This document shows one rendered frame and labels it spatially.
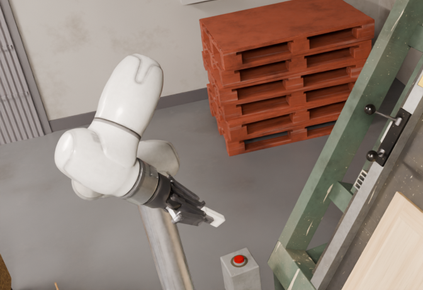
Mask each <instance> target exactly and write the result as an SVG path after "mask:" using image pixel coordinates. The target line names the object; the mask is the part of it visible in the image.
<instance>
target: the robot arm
mask: <svg viewBox="0 0 423 290"><path fill-rule="evenodd" d="M163 83H164V73H163V70H162V69H161V66H160V64H159V63H158V62H156V61H155V60H153V59H152V58H149V57H147V56H145V55H142V54H139V53H135V54H133V55H128V56H127V57H125V58H124V59H123V60H122V61H121V62H120V63H119V64H118V65H117V66H116V68H115V69H114V71H113V73H112V75H111V77H110V79H109V80H108V82H107V83H106V85H105V87H104V90H103V92H102V95H101V97H100V100H99V104H98V109H97V112H96V115H95V117H94V119H93V122H92V123H91V125H90V126H89V128H88V129H87V128H76V129H72V130H68V131H66V132H65V133H64V134H63V135H62V136H61V138H60V140H59V141H58V144H57V146H56V149H55V164H56V166H57V167H58V169H59V170H60V171H61V172H63V173H64V174H65V175H66V176H68V177H69V178H71V179H72V188H73V190H74V192H75V193H76V194H77V195H78V196H79V197H80V198H82V199H85V200H90V201H91V200H95V199H99V198H108V197H112V196H116V197H118V198H120V199H123V200H125V201H128V202H129V203H132V204H135V205H137V206H138V210H139V213H140V217H141V219H142V223H143V226H144V229H145V233H146V236H147V240H148V242H149V246H150V249H151V252H152V256H153V259H154V262H155V266H156V269H157V273H158V275H159V279H160V282H161V285H162V289H163V290H195V287H194V284H193V280H192V278H191V274H190V271H189V267H188V263H187V260H186V256H185V253H184V249H183V245H182V243H181V237H180V234H179V230H178V226H177V223H183V224H187V225H193V226H199V225H201V224H202V223H203V222H205V223H208V224H211V225H213V226H215V227H218V226H219V225H220V224H222V223H223V222H224V221H225V218H224V216H223V215H221V214H219V213H217V212H215V211H213V210H211V209H209V208H207V207H206V206H205V204H206V203H205V202H204V201H202V202H199V199H200V198H199V197H198V196H197V195H196V194H195V193H193V192H191V191H190V190H189V189H187V188H186V187H184V186H183V185H182V184H180V183H179V182H178V181H176V180H175V179H174V178H173V176H175V175H176V174H177V172H178V170H179V166H180V160H179V156H178V153H177V152H176V149H175V148H174V146H173V145H172V143H171V142H167V141H162V140H145V141H141V142H140V139H141V137H142V135H143V133H144V131H145V129H146V128H147V127H148V125H149V123H150V121H151V119H152V117H153V115H154V112H155V109H156V107H157V104H158V102H159V99H160V96H161V93H162V88H163Z"/></svg>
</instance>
